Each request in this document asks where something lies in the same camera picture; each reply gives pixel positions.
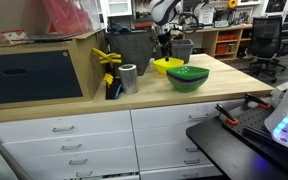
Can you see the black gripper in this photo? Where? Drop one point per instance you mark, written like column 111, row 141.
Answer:
column 165, row 40

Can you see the yellow plastic bowl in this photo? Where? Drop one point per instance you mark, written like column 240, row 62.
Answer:
column 164, row 66

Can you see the green plastic bowl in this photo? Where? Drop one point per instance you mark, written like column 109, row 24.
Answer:
column 187, row 87
column 187, row 71

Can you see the grey plastic bin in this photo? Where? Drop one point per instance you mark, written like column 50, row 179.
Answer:
column 182, row 50

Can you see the dark grey fabric bin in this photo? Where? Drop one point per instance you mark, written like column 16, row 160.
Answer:
column 134, row 50

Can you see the silver metal cup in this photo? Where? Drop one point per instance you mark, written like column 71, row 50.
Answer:
column 128, row 80

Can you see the orange storage bin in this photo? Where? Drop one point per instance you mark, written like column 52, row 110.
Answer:
column 227, row 37
column 222, row 48

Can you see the yellow clamp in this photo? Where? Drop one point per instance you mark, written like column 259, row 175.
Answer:
column 109, row 57
column 108, row 79

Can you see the black tool holder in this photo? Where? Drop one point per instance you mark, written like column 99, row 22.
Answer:
column 110, row 91

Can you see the yellow tape roll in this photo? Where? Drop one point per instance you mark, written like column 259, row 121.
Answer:
column 228, row 5

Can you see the large box with dark panel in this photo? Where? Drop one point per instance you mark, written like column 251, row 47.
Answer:
column 84, row 66

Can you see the black orange clamp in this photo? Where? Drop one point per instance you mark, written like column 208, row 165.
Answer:
column 230, row 120
column 264, row 106

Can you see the black pegboard plate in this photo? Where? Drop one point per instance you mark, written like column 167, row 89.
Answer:
column 250, row 120

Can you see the red translucent storage container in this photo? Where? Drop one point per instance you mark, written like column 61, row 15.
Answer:
column 67, row 16

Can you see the white drawer cabinet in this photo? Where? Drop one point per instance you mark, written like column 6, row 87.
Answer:
column 100, row 146

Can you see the black side table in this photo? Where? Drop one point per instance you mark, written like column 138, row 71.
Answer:
column 224, row 153

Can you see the dark flat board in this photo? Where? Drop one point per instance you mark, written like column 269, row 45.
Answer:
column 50, row 36

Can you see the small printed paper box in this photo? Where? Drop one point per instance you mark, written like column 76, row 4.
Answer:
column 12, row 36

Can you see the white wall cabinet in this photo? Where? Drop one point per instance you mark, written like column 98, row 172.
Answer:
column 117, row 8

